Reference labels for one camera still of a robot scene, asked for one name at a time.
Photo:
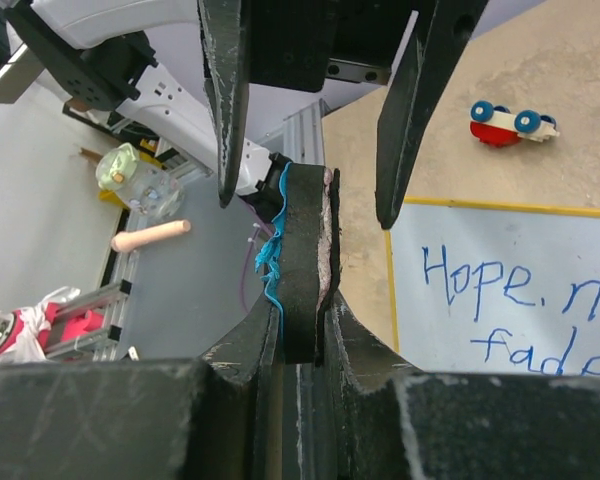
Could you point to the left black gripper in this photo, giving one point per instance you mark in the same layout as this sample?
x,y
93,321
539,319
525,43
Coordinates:
x,y
298,45

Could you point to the yellow framed whiteboard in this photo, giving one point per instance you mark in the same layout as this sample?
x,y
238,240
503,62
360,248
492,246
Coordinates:
x,y
496,288

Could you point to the clear plastic jar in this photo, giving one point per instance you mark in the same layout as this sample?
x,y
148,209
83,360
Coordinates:
x,y
143,187

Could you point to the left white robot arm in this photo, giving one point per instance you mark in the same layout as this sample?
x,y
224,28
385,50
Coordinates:
x,y
99,53

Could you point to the blue whiteboard eraser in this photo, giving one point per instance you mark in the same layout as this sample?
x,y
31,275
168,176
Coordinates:
x,y
303,260

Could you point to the beige wooden peg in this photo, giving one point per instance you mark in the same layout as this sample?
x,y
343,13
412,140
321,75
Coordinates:
x,y
125,242

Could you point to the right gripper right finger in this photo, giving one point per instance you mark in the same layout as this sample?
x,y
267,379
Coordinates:
x,y
360,375

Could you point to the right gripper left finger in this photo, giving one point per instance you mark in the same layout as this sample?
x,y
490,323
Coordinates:
x,y
238,427

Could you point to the pink white object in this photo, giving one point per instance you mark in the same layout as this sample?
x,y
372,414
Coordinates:
x,y
25,333

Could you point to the red white toy car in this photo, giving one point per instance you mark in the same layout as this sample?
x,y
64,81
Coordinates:
x,y
497,126

